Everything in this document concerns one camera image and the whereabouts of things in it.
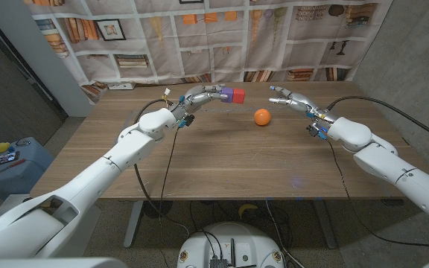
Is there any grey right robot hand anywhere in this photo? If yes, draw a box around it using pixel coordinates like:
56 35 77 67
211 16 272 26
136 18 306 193
268 85 338 141

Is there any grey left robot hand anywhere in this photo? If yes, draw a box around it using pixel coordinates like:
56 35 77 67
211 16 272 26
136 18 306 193
168 84 232 129

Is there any purple magnetic block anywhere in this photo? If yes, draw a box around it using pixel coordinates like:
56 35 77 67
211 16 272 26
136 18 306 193
220 87 235 104

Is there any red magnetic block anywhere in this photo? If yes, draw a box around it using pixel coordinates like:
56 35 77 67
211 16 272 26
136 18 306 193
232 88 246 105

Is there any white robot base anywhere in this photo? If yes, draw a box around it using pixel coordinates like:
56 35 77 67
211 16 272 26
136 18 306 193
176 222 285 268

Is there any orange ball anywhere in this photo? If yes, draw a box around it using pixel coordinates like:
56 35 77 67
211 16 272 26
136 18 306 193
253 108 272 127

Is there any printed bookshelf backdrop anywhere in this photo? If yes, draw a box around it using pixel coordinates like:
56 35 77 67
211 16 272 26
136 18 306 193
23 0 394 103

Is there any white power strip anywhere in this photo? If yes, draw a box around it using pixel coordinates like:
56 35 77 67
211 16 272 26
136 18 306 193
107 82 137 91

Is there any black round fan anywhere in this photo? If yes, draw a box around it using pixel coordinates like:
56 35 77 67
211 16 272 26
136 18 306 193
142 200 174 220

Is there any yellow banana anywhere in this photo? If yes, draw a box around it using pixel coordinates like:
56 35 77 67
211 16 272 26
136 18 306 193
238 202 259 220

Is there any grey table leg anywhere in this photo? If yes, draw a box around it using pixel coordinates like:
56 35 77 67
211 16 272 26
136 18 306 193
313 199 338 249

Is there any white table leg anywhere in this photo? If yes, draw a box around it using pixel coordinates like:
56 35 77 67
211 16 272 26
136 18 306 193
123 200 144 249

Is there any red screwdriver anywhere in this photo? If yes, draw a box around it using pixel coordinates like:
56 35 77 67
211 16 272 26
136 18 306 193
0 158 27 180

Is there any white robot torso edge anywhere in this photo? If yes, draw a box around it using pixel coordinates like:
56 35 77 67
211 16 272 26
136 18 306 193
0 256 128 268

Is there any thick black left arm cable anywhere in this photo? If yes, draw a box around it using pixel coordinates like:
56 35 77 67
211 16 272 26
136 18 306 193
133 98 190 238

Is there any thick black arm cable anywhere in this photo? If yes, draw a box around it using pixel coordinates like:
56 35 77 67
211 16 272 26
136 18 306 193
325 95 429 148
133 98 190 238

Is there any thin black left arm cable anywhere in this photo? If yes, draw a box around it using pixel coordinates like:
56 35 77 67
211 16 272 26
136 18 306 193
157 126 181 268

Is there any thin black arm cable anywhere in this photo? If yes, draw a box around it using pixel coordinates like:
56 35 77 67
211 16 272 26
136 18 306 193
157 126 181 268
327 139 429 252

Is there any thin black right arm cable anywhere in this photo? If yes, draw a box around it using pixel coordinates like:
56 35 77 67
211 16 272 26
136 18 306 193
327 139 429 252

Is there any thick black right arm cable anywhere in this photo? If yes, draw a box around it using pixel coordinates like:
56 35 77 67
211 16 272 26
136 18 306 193
325 95 429 148

